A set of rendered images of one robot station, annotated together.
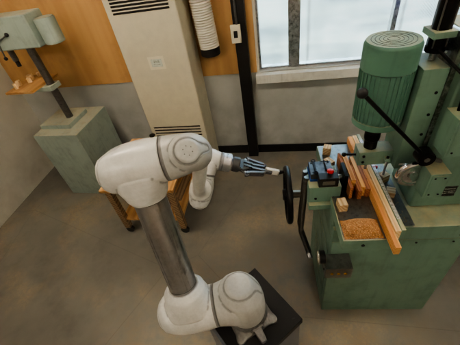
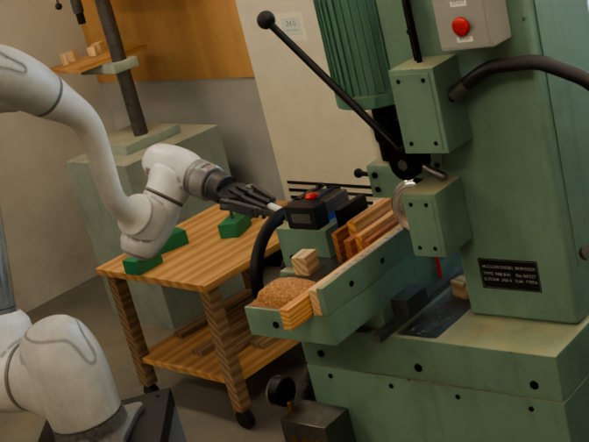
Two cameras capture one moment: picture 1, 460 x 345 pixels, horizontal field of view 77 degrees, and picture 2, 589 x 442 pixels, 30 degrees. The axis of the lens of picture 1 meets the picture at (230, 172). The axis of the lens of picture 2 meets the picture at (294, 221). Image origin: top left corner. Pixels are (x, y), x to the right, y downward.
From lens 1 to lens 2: 1.83 m
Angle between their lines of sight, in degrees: 37
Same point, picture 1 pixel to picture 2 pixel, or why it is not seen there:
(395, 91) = (341, 24)
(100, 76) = (226, 60)
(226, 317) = (17, 375)
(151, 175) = not seen: outside the picture
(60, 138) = not seen: hidden behind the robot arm
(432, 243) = (493, 407)
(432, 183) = (411, 217)
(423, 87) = (386, 21)
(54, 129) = not seen: hidden behind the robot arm
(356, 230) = (268, 288)
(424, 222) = (459, 337)
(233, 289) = (37, 327)
